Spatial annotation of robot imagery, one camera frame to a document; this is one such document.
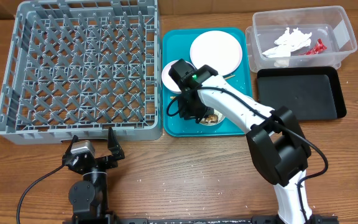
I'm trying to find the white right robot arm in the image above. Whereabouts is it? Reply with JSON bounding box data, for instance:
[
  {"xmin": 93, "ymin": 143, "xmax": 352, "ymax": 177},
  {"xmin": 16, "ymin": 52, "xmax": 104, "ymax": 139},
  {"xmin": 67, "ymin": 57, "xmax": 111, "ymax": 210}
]
[{"xmin": 168, "ymin": 59, "xmax": 312, "ymax": 223}]

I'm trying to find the small pink bowl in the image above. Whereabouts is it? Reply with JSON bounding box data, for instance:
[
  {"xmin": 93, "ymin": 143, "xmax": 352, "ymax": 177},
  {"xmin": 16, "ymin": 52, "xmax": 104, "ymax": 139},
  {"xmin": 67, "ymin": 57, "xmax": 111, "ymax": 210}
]
[{"xmin": 162, "ymin": 60, "xmax": 181, "ymax": 94}]

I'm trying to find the white napkin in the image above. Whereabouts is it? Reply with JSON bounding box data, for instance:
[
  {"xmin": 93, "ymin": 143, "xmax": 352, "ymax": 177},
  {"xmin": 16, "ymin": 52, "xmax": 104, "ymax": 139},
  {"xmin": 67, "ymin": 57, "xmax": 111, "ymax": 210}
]
[{"xmin": 262, "ymin": 27, "xmax": 312, "ymax": 68}]

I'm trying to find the black food waste tray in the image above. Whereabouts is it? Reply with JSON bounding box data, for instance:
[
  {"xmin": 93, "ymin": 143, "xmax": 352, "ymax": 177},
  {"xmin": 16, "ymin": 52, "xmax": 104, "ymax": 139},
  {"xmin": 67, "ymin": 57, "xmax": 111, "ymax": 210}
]
[{"xmin": 257, "ymin": 67, "xmax": 347, "ymax": 121}]

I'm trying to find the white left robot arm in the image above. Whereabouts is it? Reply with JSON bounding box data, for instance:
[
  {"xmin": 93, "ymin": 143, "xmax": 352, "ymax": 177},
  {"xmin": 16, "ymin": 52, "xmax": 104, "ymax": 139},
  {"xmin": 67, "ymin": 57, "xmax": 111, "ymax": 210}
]
[{"xmin": 62, "ymin": 128, "xmax": 125, "ymax": 224}]

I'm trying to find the grey dishwasher rack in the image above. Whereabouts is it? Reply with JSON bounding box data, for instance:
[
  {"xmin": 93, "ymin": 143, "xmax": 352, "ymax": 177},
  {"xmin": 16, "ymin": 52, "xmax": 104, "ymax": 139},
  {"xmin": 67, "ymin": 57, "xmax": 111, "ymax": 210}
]
[{"xmin": 0, "ymin": 0, "xmax": 162, "ymax": 144}]

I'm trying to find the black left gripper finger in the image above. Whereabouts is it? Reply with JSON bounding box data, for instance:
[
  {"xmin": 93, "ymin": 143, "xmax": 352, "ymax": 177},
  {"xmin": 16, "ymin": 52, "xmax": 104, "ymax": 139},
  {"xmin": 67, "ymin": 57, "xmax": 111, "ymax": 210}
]
[
  {"xmin": 65, "ymin": 135, "xmax": 78, "ymax": 156},
  {"xmin": 108, "ymin": 128, "xmax": 125, "ymax": 161}
]

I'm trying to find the white green bowl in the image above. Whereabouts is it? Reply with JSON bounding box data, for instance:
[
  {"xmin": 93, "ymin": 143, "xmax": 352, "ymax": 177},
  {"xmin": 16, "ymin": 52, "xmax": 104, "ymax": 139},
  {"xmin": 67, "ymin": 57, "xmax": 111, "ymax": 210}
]
[{"xmin": 200, "ymin": 108, "xmax": 226, "ymax": 126}]

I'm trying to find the clear plastic waste bin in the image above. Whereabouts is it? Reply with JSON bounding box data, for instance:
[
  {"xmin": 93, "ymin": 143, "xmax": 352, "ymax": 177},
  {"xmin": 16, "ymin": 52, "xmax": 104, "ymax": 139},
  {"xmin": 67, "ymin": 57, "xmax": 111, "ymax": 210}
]
[{"xmin": 246, "ymin": 6, "xmax": 358, "ymax": 73}]

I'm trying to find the large pink plate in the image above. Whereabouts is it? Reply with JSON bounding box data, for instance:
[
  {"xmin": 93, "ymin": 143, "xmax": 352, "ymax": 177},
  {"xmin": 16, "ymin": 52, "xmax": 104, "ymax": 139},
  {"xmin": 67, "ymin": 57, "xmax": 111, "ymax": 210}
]
[{"xmin": 190, "ymin": 30, "xmax": 242, "ymax": 76}]

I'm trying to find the brown food scrap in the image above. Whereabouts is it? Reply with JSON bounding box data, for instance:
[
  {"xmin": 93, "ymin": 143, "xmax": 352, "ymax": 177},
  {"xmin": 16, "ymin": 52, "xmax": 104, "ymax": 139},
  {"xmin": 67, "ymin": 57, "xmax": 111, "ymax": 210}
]
[{"xmin": 204, "ymin": 114, "xmax": 219, "ymax": 124}]

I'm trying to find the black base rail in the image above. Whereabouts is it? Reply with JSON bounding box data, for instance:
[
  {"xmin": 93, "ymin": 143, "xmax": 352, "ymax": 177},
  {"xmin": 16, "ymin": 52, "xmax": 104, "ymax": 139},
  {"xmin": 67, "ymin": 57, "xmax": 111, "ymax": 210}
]
[{"xmin": 62, "ymin": 213, "xmax": 340, "ymax": 224}]

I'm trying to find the teal serving tray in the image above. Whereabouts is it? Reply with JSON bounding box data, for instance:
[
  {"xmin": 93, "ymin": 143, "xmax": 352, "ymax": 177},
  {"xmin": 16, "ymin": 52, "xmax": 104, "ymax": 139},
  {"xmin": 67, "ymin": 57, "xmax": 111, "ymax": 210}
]
[{"xmin": 162, "ymin": 27, "xmax": 252, "ymax": 138}]

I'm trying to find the red candy wrapper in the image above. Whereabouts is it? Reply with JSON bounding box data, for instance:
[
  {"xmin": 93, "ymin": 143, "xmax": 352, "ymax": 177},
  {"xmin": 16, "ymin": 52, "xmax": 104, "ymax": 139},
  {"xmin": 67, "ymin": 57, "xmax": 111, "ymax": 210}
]
[{"xmin": 302, "ymin": 39, "xmax": 327, "ymax": 55}]

